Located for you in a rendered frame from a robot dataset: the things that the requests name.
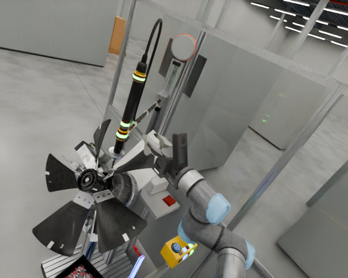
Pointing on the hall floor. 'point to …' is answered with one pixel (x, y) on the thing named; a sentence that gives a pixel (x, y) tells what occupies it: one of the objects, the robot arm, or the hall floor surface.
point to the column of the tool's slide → (169, 94)
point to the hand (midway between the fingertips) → (151, 134)
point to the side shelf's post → (137, 234)
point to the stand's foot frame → (49, 270)
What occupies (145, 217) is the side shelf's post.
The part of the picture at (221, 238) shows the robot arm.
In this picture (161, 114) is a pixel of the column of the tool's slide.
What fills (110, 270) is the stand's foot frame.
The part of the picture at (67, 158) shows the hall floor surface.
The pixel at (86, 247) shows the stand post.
